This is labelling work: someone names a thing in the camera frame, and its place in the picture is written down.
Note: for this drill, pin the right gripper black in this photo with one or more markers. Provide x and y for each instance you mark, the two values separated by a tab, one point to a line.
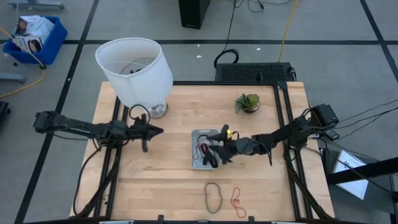
241	147

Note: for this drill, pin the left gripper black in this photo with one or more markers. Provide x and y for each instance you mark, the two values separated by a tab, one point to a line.
138	130

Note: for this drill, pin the red wide rubber band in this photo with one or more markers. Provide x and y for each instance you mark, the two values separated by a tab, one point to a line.
204	148

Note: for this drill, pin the black wide rubber band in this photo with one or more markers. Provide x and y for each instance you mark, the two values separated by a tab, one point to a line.
214	163

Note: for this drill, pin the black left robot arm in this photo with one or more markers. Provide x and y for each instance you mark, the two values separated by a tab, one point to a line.
71	124

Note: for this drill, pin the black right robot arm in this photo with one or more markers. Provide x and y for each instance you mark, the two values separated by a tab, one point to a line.
289	130

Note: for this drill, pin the white plastic bin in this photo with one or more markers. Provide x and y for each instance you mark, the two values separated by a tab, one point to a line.
199	165

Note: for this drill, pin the large thin black rubber band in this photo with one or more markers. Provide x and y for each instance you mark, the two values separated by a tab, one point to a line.
212	183

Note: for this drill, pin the yellow tape tag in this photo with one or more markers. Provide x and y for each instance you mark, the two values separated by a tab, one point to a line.
229	133

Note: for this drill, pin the white shade silver table lamp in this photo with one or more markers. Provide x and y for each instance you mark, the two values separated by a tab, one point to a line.
140	84

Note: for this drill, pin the potted succulent plant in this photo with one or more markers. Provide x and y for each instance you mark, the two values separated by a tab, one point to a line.
247	102

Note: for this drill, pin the black perforated metal case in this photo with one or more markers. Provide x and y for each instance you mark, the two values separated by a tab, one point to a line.
252	72

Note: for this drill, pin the black table edge clamp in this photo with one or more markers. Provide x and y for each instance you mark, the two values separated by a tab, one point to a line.
160	219
251	219

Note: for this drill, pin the black power brick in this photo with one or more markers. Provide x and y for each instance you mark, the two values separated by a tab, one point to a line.
331	133

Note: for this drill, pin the black computer tower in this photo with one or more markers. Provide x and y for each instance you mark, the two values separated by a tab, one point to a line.
193	14

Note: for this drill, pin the blue plastic tote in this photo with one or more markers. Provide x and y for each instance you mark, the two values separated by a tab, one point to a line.
53	46

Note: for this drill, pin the white paper sheet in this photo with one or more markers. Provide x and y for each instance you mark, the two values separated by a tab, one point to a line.
351	186

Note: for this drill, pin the grey stand leg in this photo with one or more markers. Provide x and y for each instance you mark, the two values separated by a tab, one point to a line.
37	3
12	77

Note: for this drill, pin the black floor object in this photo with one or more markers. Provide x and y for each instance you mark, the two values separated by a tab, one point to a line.
3	107

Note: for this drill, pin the black metal beam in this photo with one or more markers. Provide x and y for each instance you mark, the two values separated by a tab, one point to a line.
367	170

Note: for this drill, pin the white printed cartons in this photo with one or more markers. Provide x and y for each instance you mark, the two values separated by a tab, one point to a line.
35	29

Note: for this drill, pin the black aluminium table frame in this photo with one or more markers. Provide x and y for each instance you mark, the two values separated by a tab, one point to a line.
199	83

